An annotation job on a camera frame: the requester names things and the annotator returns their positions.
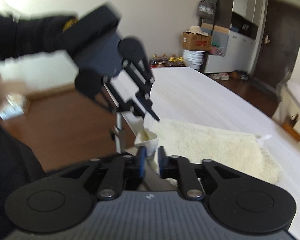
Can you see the metal table leg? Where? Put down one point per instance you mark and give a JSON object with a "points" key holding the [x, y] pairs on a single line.
{"points": [[121, 137]]}

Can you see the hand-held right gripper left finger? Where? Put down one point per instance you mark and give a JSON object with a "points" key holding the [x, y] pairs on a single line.
{"points": [[141, 163]]}

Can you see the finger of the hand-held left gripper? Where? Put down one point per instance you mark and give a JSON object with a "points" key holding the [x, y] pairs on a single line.
{"points": [[147, 85], [120, 100]]}

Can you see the cardboard box with red print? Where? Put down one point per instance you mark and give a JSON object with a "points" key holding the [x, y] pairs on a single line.
{"points": [[196, 41]]}

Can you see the grey chest with wooden edge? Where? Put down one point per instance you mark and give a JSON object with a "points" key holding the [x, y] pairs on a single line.
{"points": [[216, 62]]}

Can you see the person's dark clothing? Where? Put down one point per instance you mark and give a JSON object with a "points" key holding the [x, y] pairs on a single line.
{"points": [[12, 170]]}

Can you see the dark brown door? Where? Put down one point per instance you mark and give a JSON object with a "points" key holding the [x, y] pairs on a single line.
{"points": [[280, 42]]}

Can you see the grey hanging bag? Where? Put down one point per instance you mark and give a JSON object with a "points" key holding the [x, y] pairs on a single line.
{"points": [[206, 7]]}

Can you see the white and dark wall cabinet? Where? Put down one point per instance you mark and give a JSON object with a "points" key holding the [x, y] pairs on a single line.
{"points": [[245, 5]]}

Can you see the stack of white buckets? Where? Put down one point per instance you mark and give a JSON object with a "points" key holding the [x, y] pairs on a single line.
{"points": [[193, 58]]}

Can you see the group of cooking oil bottles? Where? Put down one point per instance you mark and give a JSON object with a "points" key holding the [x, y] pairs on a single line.
{"points": [[166, 61]]}

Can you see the cream fluffy towel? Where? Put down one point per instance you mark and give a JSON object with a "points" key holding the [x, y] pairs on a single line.
{"points": [[215, 147]]}

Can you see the person's left hand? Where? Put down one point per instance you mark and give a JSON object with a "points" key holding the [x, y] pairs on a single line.
{"points": [[55, 33]]}

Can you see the pile of pink green cloth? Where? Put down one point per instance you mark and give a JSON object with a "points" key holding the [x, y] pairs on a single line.
{"points": [[217, 48]]}

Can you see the straw hat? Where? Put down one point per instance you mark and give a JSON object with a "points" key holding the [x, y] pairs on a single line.
{"points": [[196, 30]]}

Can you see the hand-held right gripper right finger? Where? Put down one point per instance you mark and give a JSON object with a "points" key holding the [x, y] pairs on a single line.
{"points": [[161, 163]]}

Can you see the row of shoes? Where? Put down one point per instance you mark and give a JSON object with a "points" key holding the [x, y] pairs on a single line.
{"points": [[227, 75]]}

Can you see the blurred pale packages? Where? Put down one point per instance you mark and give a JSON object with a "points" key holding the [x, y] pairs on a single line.
{"points": [[12, 106]]}

